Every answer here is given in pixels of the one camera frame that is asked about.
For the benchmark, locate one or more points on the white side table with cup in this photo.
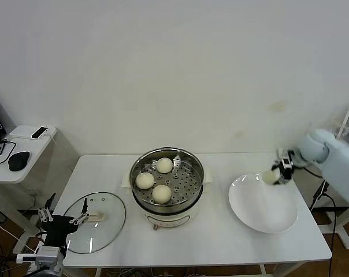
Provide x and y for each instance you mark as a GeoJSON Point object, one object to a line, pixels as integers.
{"type": "Point", "coordinates": [339, 231]}

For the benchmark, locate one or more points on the black computer mouse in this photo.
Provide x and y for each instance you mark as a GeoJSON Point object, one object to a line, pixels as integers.
{"type": "Point", "coordinates": [18, 160]}

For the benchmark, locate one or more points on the white steamed baozi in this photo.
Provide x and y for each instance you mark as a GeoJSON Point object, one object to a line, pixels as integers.
{"type": "Point", "coordinates": [269, 177]}
{"type": "Point", "coordinates": [145, 181]}
{"type": "Point", "coordinates": [161, 194]}
{"type": "Point", "coordinates": [164, 165]}

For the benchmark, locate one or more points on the white side table with laptop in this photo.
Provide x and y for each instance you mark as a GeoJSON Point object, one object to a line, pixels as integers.
{"type": "Point", "coordinates": [31, 161]}

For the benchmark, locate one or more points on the white device with black screen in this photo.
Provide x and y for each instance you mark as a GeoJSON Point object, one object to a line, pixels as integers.
{"type": "Point", "coordinates": [40, 132]}

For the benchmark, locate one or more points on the plastic cup with straw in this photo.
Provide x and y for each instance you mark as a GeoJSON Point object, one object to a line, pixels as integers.
{"type": "Point", "coordinates": [348, 113]}

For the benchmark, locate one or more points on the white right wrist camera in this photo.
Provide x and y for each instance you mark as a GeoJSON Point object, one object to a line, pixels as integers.
{"type": "Point", "coordinates": [286, 163]}

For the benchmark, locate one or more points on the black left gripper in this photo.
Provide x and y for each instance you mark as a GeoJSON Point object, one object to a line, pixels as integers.
{"type": "Point", "coordinates": [59, 226]}

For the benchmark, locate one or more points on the cream electric cooking pot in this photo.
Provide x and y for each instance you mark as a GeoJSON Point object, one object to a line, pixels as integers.
{"type": "Point", "coordinates": [167, 219]}

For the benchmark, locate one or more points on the white round plate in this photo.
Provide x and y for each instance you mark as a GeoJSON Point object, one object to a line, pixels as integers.
{"type": "Point", "coordinates": [261, 207]}

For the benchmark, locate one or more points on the flat white box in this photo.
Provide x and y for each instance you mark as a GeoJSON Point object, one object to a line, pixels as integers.
{"type": "Point", "coordinates": [20, 131]}

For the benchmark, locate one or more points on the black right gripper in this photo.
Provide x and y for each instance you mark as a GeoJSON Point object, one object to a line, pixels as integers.
{"type": "Point", "coordinates": [287, 153]}

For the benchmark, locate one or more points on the clear plastic drink cup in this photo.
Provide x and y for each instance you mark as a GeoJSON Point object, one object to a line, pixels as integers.
{"type": "Point", "coordinates": [348, 127]}

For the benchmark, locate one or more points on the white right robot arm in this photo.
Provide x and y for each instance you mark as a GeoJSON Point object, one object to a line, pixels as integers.
{"type": "Point", "coordinates": [339, 167]}

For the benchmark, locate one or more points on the stainless perforated steamer basket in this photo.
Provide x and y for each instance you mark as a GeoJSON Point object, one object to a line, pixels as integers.
{"type": "Point", "coordinates": [186, 181]}

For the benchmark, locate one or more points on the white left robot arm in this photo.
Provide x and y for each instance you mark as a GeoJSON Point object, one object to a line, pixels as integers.
{"type": "Point", "coordinates": [50, 269]}

